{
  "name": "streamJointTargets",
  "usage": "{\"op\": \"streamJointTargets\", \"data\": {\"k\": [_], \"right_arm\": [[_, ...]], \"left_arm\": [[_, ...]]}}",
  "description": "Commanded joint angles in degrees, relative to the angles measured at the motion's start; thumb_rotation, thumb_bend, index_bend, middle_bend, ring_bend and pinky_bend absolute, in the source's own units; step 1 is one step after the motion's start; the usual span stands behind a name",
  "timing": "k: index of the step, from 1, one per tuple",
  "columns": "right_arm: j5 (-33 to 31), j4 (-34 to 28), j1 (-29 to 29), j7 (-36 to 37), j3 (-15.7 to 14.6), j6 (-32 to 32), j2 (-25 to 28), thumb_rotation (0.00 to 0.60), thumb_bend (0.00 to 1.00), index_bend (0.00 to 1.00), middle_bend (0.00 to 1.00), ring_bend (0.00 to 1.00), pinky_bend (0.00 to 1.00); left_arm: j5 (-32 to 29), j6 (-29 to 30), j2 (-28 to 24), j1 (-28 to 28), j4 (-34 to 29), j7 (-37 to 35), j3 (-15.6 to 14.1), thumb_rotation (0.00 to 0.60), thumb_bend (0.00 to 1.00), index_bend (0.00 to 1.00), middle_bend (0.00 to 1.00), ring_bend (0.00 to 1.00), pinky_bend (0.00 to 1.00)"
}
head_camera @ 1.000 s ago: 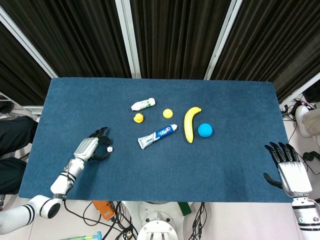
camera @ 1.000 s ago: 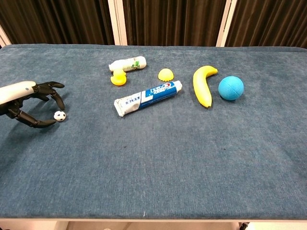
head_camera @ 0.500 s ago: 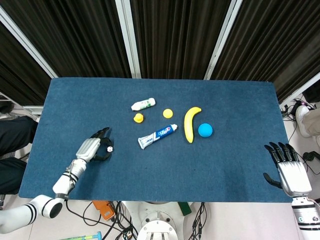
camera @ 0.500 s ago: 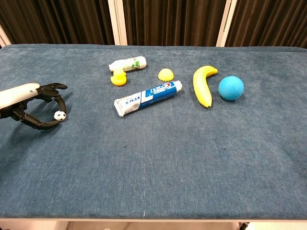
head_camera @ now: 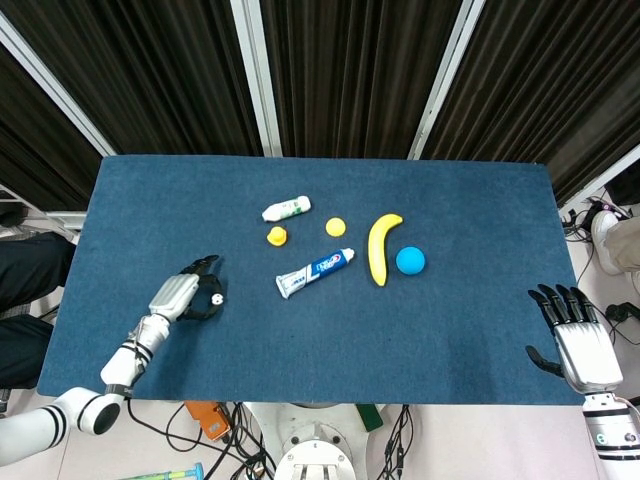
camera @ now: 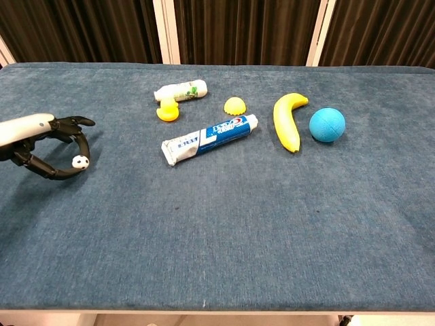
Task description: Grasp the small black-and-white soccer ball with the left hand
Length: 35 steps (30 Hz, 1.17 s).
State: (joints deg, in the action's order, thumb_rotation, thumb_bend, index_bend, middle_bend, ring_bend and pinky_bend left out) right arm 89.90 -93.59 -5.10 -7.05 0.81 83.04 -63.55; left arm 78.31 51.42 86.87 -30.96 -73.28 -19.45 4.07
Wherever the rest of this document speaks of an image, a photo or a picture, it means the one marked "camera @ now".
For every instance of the blue table cloth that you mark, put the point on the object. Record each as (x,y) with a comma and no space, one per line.
(217,220)

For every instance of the yellow rubber duck toy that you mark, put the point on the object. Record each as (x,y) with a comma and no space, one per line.
(167,110)

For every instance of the small white soccer ball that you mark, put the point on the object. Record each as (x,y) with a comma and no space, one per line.
(80,162)

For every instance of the blue foam ball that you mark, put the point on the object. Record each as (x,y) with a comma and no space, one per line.
(327,124)

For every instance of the blue white toothpaste tube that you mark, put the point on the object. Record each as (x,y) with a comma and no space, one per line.
(210,136)

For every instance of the white bottle green label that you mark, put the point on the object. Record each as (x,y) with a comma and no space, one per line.
(183,90)

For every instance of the white frame post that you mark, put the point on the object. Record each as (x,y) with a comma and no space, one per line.
(5,52)
(166,30)
(321,32)

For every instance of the yellow half dome toy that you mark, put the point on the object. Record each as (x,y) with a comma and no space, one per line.
(235,107)

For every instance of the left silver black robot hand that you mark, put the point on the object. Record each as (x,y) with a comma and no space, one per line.
(23,130)

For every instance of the yellow banana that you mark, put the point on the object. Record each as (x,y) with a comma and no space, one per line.
(285,122)

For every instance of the black pleated curtain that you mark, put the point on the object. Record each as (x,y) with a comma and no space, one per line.
(380,32)
(78,30)
(244,30)

